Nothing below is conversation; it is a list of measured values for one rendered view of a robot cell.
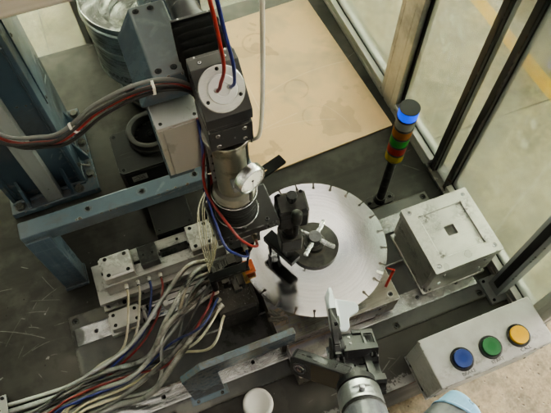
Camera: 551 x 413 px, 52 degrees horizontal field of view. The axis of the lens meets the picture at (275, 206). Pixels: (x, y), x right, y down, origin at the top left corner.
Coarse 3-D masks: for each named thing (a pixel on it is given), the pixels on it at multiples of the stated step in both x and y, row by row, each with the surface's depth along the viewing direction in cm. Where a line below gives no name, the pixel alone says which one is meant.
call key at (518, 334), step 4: (512, 328) 122; (516, 328) 122; (520, 328) 122; (524, 328) 122; (512, 332) 121; (516, 332) 121; (520, 332) 121; (524, 332) 121; (512, 336) 121; (516, 336) 121; (520, 336) 121; (524, 336) 121; (528, 336) 121; (512, 340) 121; (516, 340) 120; (520, 340) 120; (524, 340) 120; (520, 344) 121
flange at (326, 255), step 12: (300, 228) 128; (312, 228) 128; (324, 228) 128; (336, 240) 126; (300, 252) 125; (312, 252) 124; (324, 252) 125; (336, 252) 125; (300, 264) 124; (312, 264) 123; (324, 264) 123
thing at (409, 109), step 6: (402, 102) 120; (408, 102) 120; (414, 102) 120; (402, 108) 119; (408, 108) 119; (414, 108) 119; (420, 108) 119; (402, 114) 119; (408, 114) 118; (414, 114) 118; (402, 120) 120; (408, 120) 120; (414, 120) 120
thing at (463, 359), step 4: (456, 352) 119; (460, 352) 119; (464, 352) 119; (468, 352) 119; (456, 356) 119; (460, 356) 119; (464, 356) 119; (468, 356) 119; (456, 360) 119; (460, 360) 119; (464, 360) 119; (468, 360) 119; (456, 364) 118; (460, 364) 118; (464, 364) 118; (468, 364) 118; (464, 368) 118
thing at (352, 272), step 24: (312, 192) 133; (336, 192) 133; (312, 216) 130; (336, 216) 130; (360, 216) 130; (360, 240) 127; (384, 240) 127; (264, 264) 125; (288, 264) 124; (336, 264) 124; (360, 264) 124; (384, 264) 125; (264, 288) 122; (288, 288) 122; (312, 288) 122; (336, 288) 122; (360, 288) 122; (312, 312) 119
